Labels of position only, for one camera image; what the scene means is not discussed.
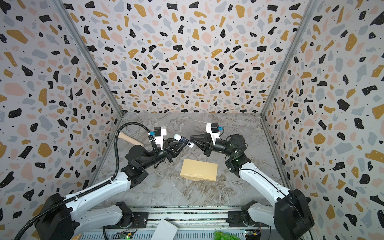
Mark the corner aluminium post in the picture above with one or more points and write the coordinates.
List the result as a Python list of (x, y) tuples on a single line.
[(65, 16), (291, 51)]

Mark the yellow paper envelope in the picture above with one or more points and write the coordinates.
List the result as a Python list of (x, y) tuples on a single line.
[(199, 171)]

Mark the white paper sheet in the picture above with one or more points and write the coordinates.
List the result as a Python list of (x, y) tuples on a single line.
[(165, 231)]

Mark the left circuit board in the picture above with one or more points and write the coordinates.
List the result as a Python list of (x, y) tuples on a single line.
[(123, 236)]

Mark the beige wooden stamp handle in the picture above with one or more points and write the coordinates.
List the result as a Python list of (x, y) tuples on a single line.
[(129, 139)]

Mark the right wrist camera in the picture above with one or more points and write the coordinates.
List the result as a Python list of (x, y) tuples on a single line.
[(214, 130)]

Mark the right circuit board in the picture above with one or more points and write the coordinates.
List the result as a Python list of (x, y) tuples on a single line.
[(253, 235)]

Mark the green plastic bag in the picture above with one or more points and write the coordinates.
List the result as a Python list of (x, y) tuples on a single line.
[(224, 236)]

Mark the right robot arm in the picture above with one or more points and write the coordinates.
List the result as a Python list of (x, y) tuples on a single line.
[(288, 212)]

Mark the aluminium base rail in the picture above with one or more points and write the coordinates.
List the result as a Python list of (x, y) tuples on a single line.
[(194, 223)]

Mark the right corner aluminium post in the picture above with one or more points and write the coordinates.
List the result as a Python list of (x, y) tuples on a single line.
[(291, 51)]

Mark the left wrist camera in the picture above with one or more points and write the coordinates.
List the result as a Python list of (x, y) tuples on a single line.
[(158, 134)]

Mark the circuit board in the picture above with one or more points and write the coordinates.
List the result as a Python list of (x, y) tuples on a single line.
[(123, 236), (253, 235)]

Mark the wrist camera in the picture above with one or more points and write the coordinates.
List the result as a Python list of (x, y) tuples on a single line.
[(214, 130), (158, 134)]

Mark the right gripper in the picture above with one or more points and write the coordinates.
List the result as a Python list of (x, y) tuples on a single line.
[(208, 145)]

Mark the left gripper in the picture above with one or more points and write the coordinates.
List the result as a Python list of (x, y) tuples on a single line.
[(169, 151)]

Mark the left corner aluminium post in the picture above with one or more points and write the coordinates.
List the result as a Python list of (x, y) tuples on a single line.
[(65, 16)]

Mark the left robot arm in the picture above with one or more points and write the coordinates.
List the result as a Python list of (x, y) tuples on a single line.
[(65, 217)]

